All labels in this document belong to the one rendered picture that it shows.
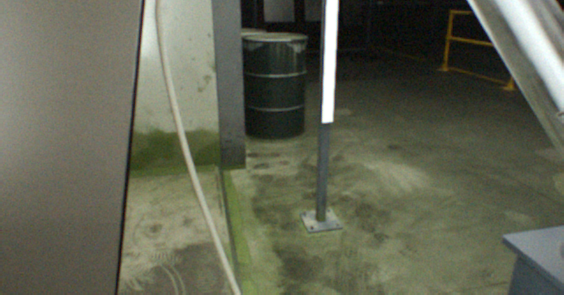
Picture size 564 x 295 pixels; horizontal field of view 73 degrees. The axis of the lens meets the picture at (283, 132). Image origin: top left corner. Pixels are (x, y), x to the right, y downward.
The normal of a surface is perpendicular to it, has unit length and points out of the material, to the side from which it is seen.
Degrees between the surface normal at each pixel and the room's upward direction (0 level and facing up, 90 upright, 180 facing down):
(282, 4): 81
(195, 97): 90
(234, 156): 90
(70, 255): 90
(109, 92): 90
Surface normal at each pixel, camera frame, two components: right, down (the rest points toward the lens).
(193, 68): 0.22, 0.32
